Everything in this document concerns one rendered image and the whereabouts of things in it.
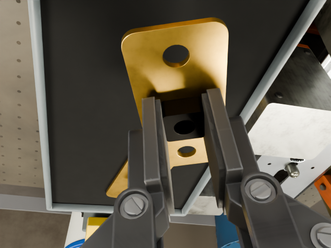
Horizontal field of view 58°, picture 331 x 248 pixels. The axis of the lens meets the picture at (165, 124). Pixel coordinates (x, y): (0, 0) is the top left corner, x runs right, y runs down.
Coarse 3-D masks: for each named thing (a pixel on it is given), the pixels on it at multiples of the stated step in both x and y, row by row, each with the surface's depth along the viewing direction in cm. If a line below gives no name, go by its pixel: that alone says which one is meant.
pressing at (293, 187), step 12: (324, 60) 38; (264, 156) 54; (276, 156) 54; (324, 156) 55; (264, 168) 57; (276, 168) 57; (300, 168) 58; (312, 168) 58; (324, 168) 58; (288, 180) 61; (300, 180) 61; (312, 180) 61; (288, 192) 65; (300, 192) 66
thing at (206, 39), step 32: (128, 32) 10; (160, 32) 10; (192, 32) 10; (224, 32) 10; (128, 64) 11; (160, 64) 11; (192, 64) 11; (224, 64) 11; (160, 96) 12; (192, 96) 13; (224, 96) 13; (192, 128) 13; (192, 160) 16
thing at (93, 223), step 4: (88, 220) 33; (92, 220) 33; (96, 220) 33; (100, 220) 34; (104, 220) 34; (88, 224) 33; (92, 224) 33; (96, 224) 33; (100, 224) 33; (88, 228) 33; (92, 228) 33; (96, 228) 33; (88, 232) 34; (92, 232) 34; (88, 236) 35
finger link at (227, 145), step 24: (216, 96) 11; (216, 120) 11; (240, 120) 12; (216, 144) 10; (240, 144) 11; (216, 168) 10; (240, 168) 9; (216, 192) 11; (240, 216) 10; (312, 216) 9; (312, 240) 8
